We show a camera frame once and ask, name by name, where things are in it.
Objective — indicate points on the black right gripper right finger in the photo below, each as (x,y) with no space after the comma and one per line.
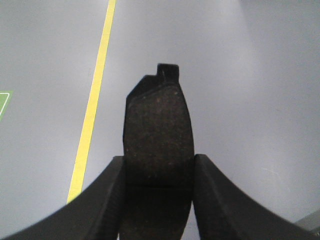
(224,212)

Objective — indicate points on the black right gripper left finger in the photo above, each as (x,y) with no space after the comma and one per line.
(93,215)

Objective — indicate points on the brake pad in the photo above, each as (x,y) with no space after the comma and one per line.
(158,148)

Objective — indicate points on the green floor sign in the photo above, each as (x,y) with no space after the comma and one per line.
(5,98)

